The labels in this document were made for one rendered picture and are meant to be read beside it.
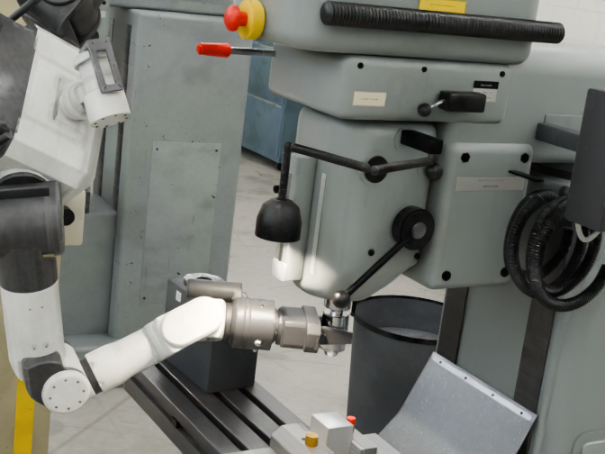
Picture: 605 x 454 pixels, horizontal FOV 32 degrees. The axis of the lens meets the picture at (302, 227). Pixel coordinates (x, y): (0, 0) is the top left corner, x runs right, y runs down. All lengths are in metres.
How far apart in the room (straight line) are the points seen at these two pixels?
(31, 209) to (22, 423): 2.09
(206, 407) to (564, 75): 0.98
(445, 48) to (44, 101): 0.64
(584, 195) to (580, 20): 5.73
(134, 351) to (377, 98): 0.59
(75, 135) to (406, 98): 0.53
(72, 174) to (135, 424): 2.65
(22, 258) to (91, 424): 2.66
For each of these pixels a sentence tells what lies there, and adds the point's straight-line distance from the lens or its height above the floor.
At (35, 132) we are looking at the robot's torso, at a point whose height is 1.55.
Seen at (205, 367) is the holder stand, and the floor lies 1.00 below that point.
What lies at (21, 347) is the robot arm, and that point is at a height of 1.22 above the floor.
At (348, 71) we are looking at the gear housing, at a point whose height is 1.70.
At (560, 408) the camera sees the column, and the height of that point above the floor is 1.12.
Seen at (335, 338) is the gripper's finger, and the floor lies 1.23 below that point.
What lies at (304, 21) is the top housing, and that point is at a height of 1.77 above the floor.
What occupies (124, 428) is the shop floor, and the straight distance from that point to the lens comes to 4.29.
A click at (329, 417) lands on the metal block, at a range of 1.93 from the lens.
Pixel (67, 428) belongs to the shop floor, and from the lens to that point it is 4.27.
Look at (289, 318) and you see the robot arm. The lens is 1.85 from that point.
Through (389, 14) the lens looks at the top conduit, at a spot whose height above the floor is 1.80.
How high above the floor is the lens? 1.87
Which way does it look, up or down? 15 degrees down
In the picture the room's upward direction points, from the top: 7 degrees clockwise
